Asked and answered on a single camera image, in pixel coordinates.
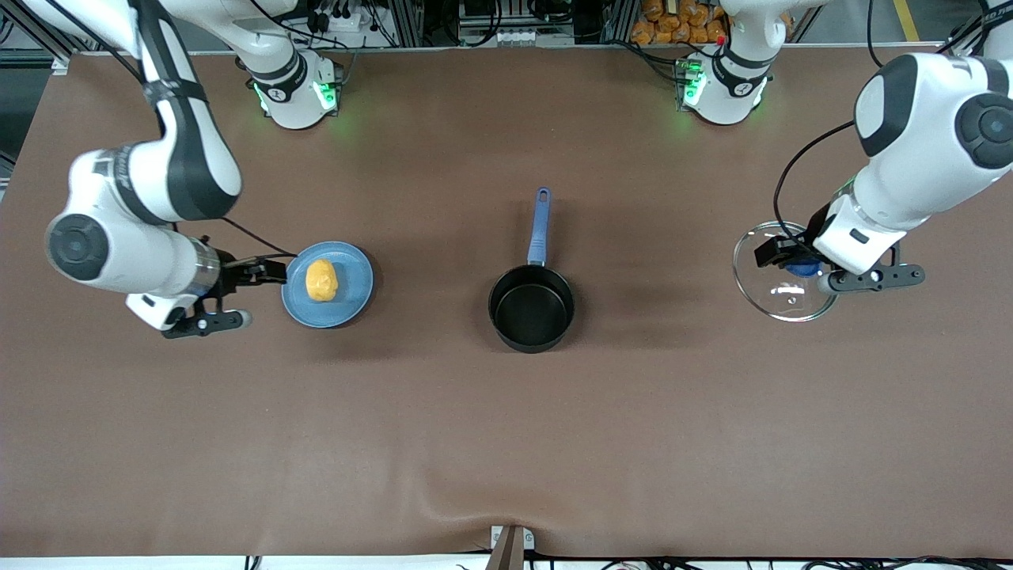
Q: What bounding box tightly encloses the glass lid with blue knob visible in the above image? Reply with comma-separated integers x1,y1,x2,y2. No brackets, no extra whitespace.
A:
732,221,841,322

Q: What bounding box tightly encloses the yellow potato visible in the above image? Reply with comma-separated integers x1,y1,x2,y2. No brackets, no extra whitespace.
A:
305,258,340,303

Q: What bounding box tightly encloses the blue round plate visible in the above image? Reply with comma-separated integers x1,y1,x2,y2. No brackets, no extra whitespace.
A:
281,241,375,329

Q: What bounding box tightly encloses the bag of orange snacks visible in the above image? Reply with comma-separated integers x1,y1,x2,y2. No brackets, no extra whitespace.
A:
631,0,730,46

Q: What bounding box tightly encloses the white power strip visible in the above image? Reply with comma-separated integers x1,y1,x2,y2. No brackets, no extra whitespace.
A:
305,2,382,34

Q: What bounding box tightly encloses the brown table cover mat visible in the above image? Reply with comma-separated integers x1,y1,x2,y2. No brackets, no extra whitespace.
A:
0,45,1013,560

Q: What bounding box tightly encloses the grey electronics box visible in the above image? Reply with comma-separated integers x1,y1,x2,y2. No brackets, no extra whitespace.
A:
457,0,582,47

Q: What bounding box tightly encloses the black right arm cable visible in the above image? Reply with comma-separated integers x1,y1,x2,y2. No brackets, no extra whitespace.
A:
218,215,295,262

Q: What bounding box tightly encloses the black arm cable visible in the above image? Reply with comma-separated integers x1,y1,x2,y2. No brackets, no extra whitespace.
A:
218,215,295,262
773,119,859,258

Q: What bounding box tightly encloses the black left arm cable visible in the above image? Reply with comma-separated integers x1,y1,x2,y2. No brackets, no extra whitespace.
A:
773,119,859,258

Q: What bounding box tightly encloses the aluminium frame extrusion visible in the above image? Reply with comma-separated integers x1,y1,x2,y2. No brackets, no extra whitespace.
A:
946,12,994,60
0,0,72,74

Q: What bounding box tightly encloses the black pot with blue handle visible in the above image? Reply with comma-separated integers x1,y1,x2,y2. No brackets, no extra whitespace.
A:
488,187,578,354

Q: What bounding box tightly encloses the metal table clamp bracket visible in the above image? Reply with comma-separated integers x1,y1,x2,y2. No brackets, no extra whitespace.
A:
484,524,536,570

